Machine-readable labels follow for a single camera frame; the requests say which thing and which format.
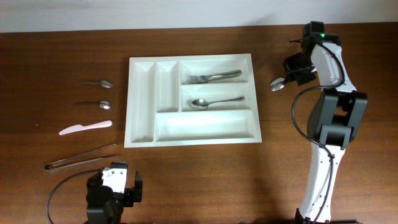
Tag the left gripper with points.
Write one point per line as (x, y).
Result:
(128, 200)

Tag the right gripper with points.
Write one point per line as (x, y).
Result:
(294, 73)

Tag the large metal spoon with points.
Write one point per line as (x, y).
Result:
(201, 104)
(278, 84)

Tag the pink plastic knife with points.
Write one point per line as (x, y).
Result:
(79, 127)

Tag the small metal teaspoon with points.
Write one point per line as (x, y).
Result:
(106, 105)
(103, 83)

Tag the metal kitchen tongs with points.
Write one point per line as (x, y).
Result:
(79, 159)

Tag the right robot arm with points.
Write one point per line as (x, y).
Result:
(333, 122)

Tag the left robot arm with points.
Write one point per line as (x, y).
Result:
(107, 194)

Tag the white plastic cutlery tray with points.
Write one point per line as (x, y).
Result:
(158, 105)

